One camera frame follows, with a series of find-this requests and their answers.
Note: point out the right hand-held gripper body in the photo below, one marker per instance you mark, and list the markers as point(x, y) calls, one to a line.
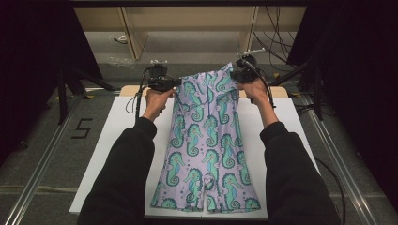
point(248, 68)

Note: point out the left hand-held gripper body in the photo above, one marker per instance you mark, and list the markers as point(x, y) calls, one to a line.
point(158, 78)

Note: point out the purple seahorse print romper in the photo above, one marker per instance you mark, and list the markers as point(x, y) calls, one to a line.
point(203, 140)

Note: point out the person's left hand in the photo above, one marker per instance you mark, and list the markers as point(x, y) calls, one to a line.
point(158, 103)

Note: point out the person's right hand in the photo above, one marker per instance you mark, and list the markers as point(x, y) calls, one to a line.
point(256, 92)

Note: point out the light wooden shelf unit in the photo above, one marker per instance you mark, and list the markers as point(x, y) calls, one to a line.
point(187, 18)

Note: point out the black tripod stand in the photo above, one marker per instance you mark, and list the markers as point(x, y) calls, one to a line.
point(64, 93)
point(314, 84)

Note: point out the black curtain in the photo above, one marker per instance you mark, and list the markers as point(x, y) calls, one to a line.
point(34, 62)
point(359, 78)

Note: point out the aluminium floor rail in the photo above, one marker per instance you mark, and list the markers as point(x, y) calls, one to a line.
point(40, 168)
point(344, 168)

